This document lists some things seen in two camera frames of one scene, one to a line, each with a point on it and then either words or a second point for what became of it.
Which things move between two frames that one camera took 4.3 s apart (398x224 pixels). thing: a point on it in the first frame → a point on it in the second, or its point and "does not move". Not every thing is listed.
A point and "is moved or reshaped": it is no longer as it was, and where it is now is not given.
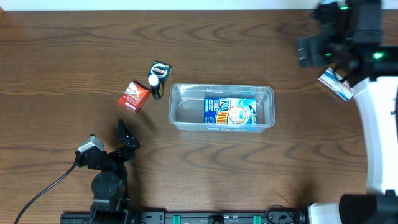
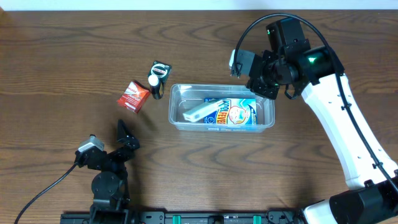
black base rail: x=175 y=217 does not move
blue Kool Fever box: x=232 y=111 does not move
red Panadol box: x=134 y=96 does not move
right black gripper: x=311 y=51 → x=262 y=88
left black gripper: x=118 y=152 does not move
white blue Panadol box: x=342 y=88 is moved or reshaped
